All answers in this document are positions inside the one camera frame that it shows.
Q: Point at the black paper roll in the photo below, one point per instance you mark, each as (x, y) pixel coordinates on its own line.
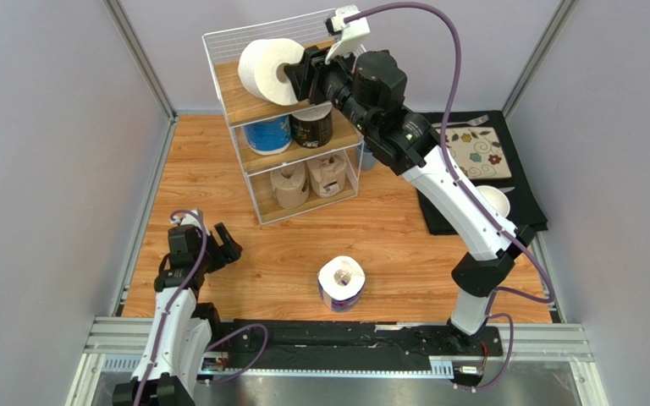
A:
(312, 128)

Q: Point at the blue plastic cup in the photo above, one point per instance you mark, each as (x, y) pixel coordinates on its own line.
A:
(368, 161)

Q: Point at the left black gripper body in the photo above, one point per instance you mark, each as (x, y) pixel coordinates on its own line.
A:
(217, 256)

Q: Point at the black cloth placemat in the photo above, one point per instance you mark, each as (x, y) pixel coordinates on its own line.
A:
(524, 206)

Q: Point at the blue white roll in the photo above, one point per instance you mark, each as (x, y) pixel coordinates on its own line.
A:
(341, 283)

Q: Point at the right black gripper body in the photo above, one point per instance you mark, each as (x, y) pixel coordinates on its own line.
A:
(312, 74)

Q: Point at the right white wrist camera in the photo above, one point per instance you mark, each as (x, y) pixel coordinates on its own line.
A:
(348, 31)

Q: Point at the brown paper roll front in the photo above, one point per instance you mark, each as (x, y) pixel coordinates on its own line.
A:
(327, 174)

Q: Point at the white orange bowl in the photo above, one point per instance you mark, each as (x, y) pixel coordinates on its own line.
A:
(496, 198)

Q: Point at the silver fork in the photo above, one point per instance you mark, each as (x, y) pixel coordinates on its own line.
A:
(470, 123)

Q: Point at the floral square plate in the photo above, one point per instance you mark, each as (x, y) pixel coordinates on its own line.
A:
(478, 152)

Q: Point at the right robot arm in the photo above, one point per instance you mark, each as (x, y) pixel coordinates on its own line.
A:
(415, 151)

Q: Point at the blue patterned roll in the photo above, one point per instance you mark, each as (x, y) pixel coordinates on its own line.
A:
(269, 137)

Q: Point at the white wire wooden shelf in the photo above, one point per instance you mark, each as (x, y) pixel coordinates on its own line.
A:
(240, 109)

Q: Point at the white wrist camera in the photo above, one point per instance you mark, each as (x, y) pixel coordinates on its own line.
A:
(348, 31)
(182, 217)

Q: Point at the plain white paper roll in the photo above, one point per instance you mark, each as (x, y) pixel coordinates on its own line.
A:
(261, 69)

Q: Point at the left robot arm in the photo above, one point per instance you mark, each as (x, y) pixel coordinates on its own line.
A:
(182, 328)

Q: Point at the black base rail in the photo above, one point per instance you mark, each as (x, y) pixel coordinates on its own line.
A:
(343, 346)

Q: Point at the brown paper roll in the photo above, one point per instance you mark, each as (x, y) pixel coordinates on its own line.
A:
(327, 174)
(290, 185)

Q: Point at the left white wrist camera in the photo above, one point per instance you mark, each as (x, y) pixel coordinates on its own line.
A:
(182, 217)

